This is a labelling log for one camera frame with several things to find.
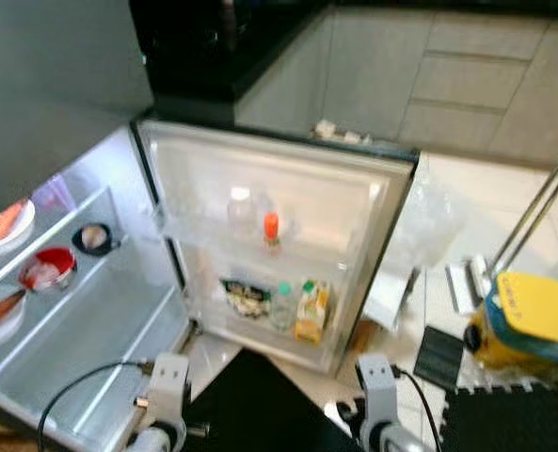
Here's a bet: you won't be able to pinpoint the grey refrigerator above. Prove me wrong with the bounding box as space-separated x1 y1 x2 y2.
0 0 199 448

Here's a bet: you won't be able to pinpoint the cardboard divider insert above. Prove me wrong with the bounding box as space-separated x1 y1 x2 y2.
311 118 372 148

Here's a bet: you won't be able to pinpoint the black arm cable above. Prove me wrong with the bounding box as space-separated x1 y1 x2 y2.
394 365 444 452
36 361 157 452

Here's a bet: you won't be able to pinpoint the red bowl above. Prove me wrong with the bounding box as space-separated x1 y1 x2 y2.
17 247 78 293

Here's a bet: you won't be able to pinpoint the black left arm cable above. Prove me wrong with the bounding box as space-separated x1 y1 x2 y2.
36 361 157 452

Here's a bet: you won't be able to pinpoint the dark snack packet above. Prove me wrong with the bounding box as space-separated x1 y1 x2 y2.
220 278 272 321

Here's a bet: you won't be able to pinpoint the yellow juice carton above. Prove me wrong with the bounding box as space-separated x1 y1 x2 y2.
295 279 333 345

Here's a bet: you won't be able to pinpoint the brown cardboard box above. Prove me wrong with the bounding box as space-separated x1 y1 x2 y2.
354 318 388 351

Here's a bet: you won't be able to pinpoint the grey refrigerator door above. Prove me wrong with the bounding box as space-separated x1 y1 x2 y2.
133 118 419 376

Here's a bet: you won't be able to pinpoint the clear fridge door bin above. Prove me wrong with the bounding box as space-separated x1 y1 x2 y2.
161 202 303 260
199 273 341 349

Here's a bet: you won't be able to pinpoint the small black pad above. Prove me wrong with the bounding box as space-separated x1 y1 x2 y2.
415 325 466 392

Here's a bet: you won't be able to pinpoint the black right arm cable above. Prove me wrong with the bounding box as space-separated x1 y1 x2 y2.
394 365 444 452

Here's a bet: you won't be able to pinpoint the silver metal rack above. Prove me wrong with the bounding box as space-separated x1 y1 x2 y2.
445 132 558 316

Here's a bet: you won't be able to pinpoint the clear bottle green cap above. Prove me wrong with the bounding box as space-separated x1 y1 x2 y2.
269 281 298 332

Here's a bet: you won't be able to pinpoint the yellow and blue canister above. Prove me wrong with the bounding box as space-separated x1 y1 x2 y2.
464 271 558 382

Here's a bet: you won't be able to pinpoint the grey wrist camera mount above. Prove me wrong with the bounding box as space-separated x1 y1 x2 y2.
356 353 399 429
150 353 193 427

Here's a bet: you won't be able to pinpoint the pale purple container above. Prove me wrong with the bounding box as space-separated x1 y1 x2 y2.
34 174 77 216

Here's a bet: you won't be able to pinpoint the pale round vegetable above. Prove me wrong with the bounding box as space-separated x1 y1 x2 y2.
81 226 107 250

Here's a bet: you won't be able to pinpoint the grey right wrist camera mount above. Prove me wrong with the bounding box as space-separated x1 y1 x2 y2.
356 353 399 429

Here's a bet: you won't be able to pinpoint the clear jar white lid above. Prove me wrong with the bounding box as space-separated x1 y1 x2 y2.
227 186 261 232

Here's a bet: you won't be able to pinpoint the black bowl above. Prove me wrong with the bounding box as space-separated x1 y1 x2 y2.
72 222 121 257

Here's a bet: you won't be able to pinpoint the white shallow plate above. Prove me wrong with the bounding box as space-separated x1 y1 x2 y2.
0 200 37 257
0 299 27 352

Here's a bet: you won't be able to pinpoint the black puzzle foam mat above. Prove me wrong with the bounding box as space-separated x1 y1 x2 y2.
438 381 558 452

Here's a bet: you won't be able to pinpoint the grey kitchen cabinets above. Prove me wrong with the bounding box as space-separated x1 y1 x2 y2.
236 8 558 170

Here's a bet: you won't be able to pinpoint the orange capped bottle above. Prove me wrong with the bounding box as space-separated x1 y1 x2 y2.
262 212 284 253

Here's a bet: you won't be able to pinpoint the clear plastic wrap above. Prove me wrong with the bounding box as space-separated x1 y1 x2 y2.
382 155 477 283

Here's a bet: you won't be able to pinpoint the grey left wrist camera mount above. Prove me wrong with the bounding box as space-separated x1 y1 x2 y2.
150 353 193 427

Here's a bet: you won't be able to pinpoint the white foam board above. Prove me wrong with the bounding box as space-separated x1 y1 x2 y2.
363 268 421 332

